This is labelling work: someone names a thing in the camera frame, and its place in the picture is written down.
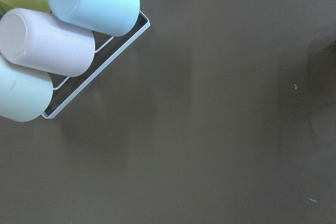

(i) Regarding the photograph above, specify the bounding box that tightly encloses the mint green cup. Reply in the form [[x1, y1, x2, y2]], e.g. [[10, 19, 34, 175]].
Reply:
[[1, 57, 53, 122]]

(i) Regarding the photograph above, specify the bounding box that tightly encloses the light blue cup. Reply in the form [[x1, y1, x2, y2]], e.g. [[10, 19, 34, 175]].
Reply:
[[48, 0, 140, 37]]

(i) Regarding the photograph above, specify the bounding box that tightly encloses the white wire cup rack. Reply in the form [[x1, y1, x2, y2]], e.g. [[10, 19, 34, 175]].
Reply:
[[41, 12, 151, 120]]

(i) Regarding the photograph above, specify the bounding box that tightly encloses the pale pink cup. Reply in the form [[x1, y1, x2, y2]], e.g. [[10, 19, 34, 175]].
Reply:
[[1, 8, 95, 77]]

